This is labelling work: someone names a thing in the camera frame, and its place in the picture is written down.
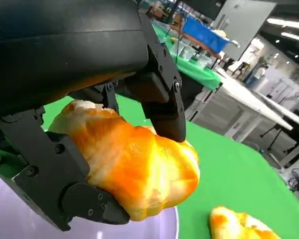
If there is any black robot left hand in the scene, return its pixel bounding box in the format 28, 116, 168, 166
0, 0, 187, 232

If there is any orange and white bread roll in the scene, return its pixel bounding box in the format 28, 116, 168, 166
208, 205, 283, 239
48, 99, 201, 222

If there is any green-covered workshop table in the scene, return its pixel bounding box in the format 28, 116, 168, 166
151, 21, 223, 91

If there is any blue tarp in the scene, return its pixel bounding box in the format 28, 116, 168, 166
182, 16, 230, 53

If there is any grey room pillar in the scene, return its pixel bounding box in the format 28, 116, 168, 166
211, 0, 278, 62

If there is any lilac plate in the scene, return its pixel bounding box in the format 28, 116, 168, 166
0, 166, 179, 239

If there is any white workshop desk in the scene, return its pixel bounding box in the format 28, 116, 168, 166
188, 68, 299, 170

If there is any green table cloth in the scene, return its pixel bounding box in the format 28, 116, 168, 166
0, 94, 299, 239

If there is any person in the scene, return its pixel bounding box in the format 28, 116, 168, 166
254, 64, 268, 83

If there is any long ceiling light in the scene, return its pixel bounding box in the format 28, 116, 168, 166
266, 17, 299, 31
281, 31, 299, 43

